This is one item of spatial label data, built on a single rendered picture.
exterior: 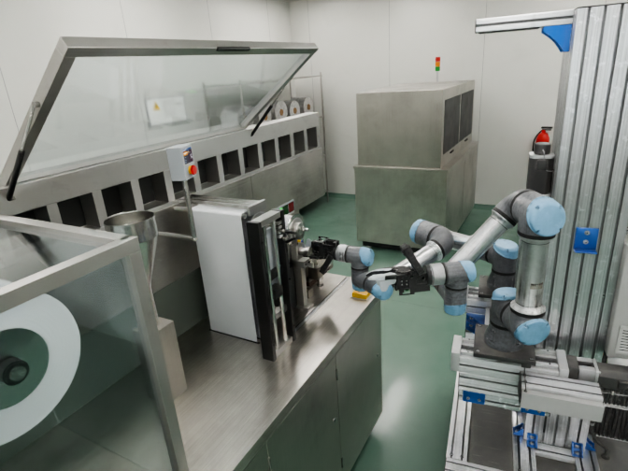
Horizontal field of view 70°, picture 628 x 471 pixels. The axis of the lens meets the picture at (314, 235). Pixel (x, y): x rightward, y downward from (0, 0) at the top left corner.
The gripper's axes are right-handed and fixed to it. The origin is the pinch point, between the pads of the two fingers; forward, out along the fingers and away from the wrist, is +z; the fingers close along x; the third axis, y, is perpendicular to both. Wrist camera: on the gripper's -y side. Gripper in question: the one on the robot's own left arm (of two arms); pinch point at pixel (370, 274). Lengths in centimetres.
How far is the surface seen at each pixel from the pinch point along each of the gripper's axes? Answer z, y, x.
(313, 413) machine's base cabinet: 23, 55, 7
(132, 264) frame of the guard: 59, -24, -52
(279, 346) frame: 33.6, 29.7, 14.5
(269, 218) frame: 32.3, -21.0, 7.8
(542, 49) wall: -277, -121, 375
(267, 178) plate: 34, -28, 87
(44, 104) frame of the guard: 79, -59, -31
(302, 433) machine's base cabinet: 28, 57, 0
